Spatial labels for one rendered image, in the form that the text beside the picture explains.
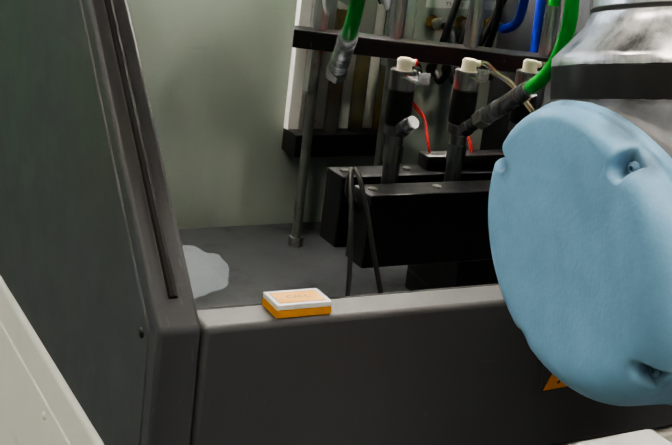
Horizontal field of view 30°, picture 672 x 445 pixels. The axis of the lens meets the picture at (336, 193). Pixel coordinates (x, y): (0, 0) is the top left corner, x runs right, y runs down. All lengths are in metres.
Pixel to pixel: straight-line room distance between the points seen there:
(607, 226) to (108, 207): 0.69
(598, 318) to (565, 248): 0.03
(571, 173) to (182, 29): 1.07
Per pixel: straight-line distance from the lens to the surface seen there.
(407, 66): 1.30
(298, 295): 1.05
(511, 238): 0.50
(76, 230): 1.18
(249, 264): 1.47
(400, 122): 1.31
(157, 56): 1.50
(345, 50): 1.16
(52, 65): 1.24
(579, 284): 0.47
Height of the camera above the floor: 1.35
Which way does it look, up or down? 17 degrees down
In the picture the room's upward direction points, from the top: 7 degrees clockwise
